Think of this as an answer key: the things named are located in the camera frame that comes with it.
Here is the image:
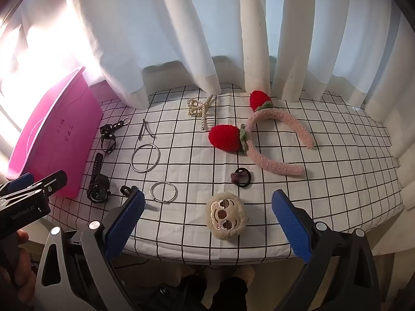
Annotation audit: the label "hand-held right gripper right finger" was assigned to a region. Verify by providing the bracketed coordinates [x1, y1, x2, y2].
[272, 189, 380, 311]

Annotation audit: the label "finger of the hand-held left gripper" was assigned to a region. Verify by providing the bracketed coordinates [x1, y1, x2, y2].
[0, 173, 36, 198]
[0, 170, 68, 208]

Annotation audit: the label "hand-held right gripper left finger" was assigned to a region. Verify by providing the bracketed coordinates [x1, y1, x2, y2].
[34, 189, 146, 311]

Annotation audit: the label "black digital watch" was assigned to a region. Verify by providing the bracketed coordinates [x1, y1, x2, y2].
[86, 152, 112, 204]

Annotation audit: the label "pink plastic bin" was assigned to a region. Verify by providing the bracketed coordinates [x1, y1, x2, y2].
[6, 66, 104, 200]

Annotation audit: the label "large silver bangle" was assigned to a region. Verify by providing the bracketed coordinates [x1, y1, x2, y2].
[130, 143, 161, 172]

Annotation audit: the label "dark metal hairpin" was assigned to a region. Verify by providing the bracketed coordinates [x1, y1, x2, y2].
[138, 119, 156, 141]

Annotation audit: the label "pearl hair claw clip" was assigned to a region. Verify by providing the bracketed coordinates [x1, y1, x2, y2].
[187, 93, 218, 132]

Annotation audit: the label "person's left hand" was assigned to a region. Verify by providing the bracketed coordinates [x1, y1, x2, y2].
[0, 229, 37, 311]

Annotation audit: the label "small silver bangle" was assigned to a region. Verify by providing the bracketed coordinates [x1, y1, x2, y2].
[150, 181, 178, 204]

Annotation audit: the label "white checked tablecloth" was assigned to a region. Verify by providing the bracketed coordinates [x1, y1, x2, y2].
[42, 82, 406, 264]

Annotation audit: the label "plush monkey face clip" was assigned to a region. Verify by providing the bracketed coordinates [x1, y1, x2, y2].
[206, 192, 248, 241]

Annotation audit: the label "person's legs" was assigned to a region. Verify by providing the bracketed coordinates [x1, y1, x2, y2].
[156, 264, 257, 311]

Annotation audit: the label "pink plush strawberry headband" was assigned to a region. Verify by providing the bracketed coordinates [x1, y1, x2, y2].
[208, 90, 314, 177]

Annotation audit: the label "white curtain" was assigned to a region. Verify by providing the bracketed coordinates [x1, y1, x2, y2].
[0, 0, 415, 175]

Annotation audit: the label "black and purple hair tie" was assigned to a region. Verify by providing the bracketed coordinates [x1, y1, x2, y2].
[230, 167, 252, 188]

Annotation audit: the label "black spotted keychain strap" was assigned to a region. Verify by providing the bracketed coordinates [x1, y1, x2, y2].
[99, 117, 132, 153]

